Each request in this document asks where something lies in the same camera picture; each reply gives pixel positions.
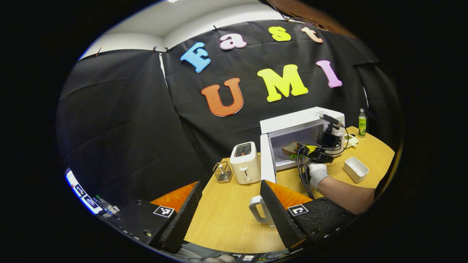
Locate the white mug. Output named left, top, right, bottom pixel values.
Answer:
left=249, top=195, right=276, bottom=228

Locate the white microwave oven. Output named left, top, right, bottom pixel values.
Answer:
left=259, top=106, right=346, bottom=184

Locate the black cable bundle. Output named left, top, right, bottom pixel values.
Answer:
left=297, top=145, right=316, bottom=200

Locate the black backdrop cloth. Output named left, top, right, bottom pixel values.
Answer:
left=56, top=18, right=401, bottom=216

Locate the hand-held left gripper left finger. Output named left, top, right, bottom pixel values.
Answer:
left=104, top=181, right=203, bottom=254

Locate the green drink bottle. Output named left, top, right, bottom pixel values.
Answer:
left=358, top=108, right=367, bottom=138

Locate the clear plastic bottle green cap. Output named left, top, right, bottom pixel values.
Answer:
left=93, top=195, right=119, bottom=216

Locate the computer monitor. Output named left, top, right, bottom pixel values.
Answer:
left=65, top=167, right=105, bottom=215

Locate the metal wire basket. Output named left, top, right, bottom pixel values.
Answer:
left=213, top=161, right=233, bottom=183

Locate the small white rectangular tray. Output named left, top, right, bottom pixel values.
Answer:
left=343, top=157, right=370, bottom=183

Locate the white toaster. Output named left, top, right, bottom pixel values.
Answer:
left=230, top=142, right=261, bottom=185

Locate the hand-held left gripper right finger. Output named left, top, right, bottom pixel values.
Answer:
left=260, top=180, right=358, bottom=252

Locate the sandwich with lettuce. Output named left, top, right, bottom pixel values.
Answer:
left=282, top=141, right=306, bottom=158

